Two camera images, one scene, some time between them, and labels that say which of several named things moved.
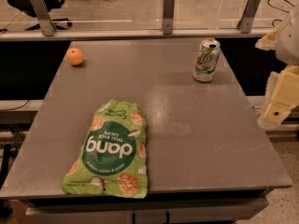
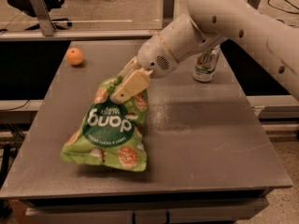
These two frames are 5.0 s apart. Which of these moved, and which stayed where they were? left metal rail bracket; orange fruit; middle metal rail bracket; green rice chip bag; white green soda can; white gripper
Moved: green rice chip bag; white gripper
Stayed: white green soda can; orange fruit; middle metal rail bracket; left metal rail bracket
